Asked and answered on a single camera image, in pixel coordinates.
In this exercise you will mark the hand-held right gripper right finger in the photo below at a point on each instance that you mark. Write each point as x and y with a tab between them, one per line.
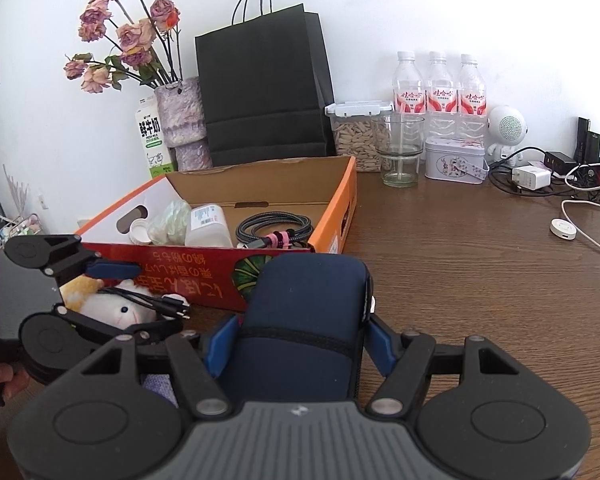
382	347

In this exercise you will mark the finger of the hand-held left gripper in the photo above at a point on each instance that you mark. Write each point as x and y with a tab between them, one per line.
112	270
155	331

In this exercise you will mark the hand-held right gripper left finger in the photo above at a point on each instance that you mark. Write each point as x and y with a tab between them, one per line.
222	347

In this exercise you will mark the yellow white plush toy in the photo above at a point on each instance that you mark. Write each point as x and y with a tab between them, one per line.
110	310

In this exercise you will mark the purple knit cloth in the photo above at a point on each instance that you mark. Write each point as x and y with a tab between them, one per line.
160	390

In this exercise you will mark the navy blue zip case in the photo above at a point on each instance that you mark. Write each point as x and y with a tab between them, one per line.
300	330

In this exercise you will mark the red cardboard box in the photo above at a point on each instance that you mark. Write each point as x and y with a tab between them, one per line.
300	280

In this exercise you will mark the translucent plastic container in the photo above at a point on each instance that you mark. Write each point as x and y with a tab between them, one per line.
207	225

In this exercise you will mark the clear seed container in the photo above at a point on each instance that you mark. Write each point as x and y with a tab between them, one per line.
352	140

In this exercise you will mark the person's left hand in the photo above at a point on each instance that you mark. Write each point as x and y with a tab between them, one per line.
12	380

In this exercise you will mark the green white milk carton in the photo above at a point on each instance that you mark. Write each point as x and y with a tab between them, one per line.
152	140

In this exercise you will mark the purple white vase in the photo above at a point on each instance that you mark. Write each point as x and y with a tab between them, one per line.
182	115

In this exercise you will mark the clear drinking glass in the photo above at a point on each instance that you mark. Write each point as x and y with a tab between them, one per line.
400	160

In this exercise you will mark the white printed tin box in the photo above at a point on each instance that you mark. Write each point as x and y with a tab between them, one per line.
452	160

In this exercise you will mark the white round charging puck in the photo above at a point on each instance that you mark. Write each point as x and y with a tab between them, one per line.
563	229

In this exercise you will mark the white charger plug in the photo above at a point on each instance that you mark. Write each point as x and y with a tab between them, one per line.
530	178

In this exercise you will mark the dried rose bouquet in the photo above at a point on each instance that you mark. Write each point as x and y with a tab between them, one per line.
125	40

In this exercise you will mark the black paper bag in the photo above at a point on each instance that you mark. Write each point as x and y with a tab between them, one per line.
265	90

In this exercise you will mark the white round robot speaker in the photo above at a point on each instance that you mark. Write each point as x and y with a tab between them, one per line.
506	130

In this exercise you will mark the black charger block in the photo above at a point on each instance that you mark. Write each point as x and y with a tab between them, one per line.
560	162

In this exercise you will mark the black upright device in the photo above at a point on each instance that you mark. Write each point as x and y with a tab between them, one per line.
590	140

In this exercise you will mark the white wall socket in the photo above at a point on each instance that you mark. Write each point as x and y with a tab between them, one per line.
43	200

